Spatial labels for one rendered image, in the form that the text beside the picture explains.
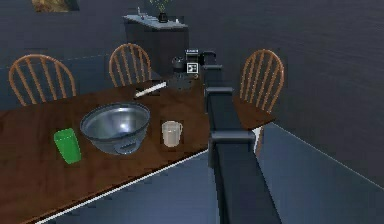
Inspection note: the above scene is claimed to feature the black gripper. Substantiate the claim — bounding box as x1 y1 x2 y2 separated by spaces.
133 55 200 99

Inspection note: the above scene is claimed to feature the white mug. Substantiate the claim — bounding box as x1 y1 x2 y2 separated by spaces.
161 120 184 148

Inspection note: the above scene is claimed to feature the brown wooden spindle chair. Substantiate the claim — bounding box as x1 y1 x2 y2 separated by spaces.
108 42 153 89
8 53 78 107
238 48 286 115

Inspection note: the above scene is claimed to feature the dark cabinet with pale top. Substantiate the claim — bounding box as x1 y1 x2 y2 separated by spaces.
122 14 190 77

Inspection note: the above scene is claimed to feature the silver metal bowl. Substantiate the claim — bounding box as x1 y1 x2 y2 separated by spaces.
79 101 152 156

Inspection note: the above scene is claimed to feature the house plant in black pot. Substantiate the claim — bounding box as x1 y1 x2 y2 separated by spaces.
149 0 173 24

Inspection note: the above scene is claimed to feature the green plastic cup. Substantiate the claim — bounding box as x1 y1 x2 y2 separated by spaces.
53 127 83 165

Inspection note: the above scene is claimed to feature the brown wooden table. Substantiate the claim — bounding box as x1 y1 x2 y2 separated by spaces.
0 77 277 224

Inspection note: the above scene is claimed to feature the framed wall picture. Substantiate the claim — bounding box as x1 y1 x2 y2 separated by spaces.
31 0 81 14

